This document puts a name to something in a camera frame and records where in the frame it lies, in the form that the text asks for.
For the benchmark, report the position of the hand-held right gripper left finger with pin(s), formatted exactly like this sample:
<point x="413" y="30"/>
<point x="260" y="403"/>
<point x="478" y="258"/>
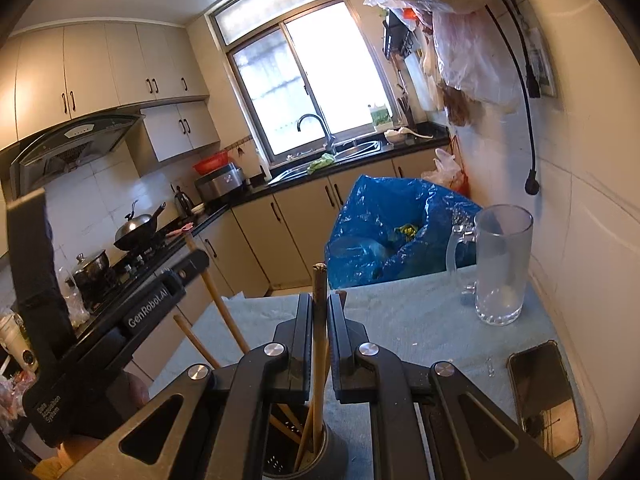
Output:
<point x="300" y="340"/>

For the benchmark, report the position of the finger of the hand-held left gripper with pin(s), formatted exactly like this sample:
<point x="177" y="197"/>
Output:
<point x="187" y="269"/>

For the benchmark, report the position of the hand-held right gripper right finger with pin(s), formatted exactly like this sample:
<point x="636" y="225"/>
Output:
<point x="342" y="345"/>

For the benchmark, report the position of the bunch of wooden chopsticks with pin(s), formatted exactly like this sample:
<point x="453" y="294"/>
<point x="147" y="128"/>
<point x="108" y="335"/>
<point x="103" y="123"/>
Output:
<point x="195" y="342"/>

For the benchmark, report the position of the grey perforated chopstick holder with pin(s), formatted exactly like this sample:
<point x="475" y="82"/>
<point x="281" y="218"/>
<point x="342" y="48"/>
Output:
<point x="335" y="450"/>

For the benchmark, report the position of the person's left hand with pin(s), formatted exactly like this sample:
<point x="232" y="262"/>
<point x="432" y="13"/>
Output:
<point x="139" y="391"/>

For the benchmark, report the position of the pink utensil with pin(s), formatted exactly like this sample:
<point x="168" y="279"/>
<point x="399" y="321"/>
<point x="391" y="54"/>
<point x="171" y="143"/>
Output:
<point x="180" y="230"/>

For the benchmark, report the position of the clear plastic bag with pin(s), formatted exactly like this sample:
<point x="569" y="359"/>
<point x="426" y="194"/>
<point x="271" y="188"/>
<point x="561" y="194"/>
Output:
<point x="76" y="307"/>

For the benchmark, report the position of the steel cooking pot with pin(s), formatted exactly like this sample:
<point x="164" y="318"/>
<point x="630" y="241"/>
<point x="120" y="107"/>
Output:
<point x="90" y="267"/>

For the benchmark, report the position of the black gas stove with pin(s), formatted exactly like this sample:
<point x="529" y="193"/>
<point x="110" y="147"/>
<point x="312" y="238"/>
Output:
<point x="135" y="265"/>

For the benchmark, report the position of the dark electric kettle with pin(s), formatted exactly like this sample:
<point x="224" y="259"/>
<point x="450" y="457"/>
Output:
<point x="184" y="202"/>

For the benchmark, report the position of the black wok with lid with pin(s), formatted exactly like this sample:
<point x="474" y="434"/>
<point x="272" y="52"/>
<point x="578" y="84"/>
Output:
<point x="135" y="227"/>

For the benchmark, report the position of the light blue tablecloth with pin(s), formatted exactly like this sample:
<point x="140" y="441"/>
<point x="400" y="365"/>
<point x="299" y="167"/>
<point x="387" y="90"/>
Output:
<point x="415" y="320"/>

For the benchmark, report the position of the black kitchen countertop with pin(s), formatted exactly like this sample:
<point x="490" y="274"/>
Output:
<point x="240" y="198"/>

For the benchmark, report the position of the red plastic basin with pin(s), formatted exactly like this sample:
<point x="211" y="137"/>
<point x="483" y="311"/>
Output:
<point x="210" y="162"/>

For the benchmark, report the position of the beige base cabinets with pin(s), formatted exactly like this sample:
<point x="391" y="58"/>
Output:
<point x="290" y="220"/>

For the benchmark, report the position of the blue plastic bag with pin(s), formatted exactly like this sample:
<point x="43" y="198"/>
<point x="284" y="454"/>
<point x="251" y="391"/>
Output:
<point x="370" y="210"/>

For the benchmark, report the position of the grey range hood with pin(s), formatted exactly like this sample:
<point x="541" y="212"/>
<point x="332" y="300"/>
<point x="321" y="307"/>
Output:
<point x="75" y="140"/>

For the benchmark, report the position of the green cloth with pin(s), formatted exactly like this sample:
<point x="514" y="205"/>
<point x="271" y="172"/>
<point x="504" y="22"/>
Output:
<point x="320" y="164"/>

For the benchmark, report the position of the frosted glass mug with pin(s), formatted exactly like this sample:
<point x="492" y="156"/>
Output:
<point x="500" y="280"/>

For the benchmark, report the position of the dark curved faucet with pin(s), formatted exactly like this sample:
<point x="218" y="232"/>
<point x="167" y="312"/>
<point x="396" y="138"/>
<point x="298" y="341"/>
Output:
<point x="327" y="135"/>

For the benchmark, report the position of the steel kitchen sink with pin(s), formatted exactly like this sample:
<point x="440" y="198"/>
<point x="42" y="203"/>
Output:
<point x="355" y="149"/>

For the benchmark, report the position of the white plastic bag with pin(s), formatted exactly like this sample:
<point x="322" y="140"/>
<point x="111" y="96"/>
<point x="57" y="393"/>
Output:
<point x="442" y="167"/>

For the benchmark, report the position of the black smartphone in clear case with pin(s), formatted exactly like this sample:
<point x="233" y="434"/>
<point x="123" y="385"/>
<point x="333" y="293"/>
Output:
<point x="545" y="395"/>

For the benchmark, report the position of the white dish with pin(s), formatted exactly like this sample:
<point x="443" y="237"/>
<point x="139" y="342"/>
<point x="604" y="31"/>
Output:
<point x="395" y="135"/>

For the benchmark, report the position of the green and white carton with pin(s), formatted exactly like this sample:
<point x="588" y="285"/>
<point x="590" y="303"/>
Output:
<point x="380" y="116"/>

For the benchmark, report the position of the kitchen window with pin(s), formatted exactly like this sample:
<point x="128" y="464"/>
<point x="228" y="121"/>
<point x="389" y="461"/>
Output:
<point x="320" y="70"/>

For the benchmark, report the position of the dark utensil holder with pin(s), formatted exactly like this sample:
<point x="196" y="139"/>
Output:
<point x="405" y="112"/>

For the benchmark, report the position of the brown dried food bag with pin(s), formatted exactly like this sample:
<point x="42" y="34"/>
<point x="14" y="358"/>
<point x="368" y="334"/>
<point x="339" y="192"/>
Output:
<point x="456" y="107"/>

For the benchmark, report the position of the white cutting board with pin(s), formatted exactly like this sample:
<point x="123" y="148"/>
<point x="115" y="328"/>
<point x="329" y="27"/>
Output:
<point x="420" y="85"/>

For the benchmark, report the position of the translucent pinkish plastic bag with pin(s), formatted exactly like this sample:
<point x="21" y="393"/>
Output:
<point x="475" y="55"/>

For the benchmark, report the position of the small beige wall cabinet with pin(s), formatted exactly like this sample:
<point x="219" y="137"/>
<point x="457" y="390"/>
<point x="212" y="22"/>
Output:
<point x="170" y="130"/>

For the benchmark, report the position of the beige wall cabinet row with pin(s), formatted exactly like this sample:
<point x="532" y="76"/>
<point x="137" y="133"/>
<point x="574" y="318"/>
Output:
<point x="100" y="65"/>

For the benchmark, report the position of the black wall rack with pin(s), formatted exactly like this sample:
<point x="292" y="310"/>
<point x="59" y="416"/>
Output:
<point x="397" y="35"/>

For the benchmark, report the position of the white wall socket panel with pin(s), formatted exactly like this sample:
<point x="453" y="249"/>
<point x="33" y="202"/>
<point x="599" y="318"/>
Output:
<point x="545" y="60"/>

